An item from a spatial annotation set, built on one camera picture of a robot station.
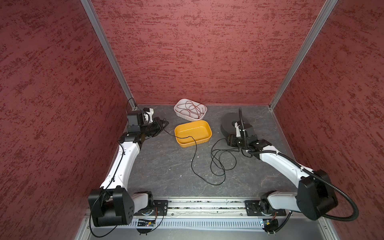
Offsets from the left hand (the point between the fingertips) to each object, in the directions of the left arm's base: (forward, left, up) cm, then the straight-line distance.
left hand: (169, 125), depth 78 cm
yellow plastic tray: (+13, -18, -24) cm, 33 cm away
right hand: (-2, -34, -13) cm, 36 cm away
